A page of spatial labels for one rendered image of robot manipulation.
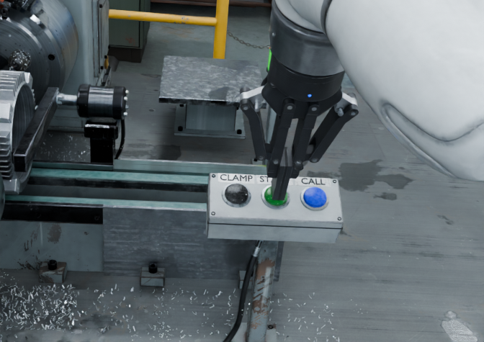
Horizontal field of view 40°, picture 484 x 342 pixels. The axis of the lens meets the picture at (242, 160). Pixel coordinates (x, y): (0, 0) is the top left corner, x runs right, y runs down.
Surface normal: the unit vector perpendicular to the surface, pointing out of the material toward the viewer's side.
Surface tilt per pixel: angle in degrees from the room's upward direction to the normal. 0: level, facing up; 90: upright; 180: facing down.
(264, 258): 90
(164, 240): 90
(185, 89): 0
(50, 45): 90
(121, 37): 90
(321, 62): 113
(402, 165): 0
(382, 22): 62
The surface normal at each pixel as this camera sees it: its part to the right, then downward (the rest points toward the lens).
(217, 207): 0.10, -0.62
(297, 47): -0.47, 0.66
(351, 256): 0.08, -0.88
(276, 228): 0.02, 0.78
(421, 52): -0.55, -0.21
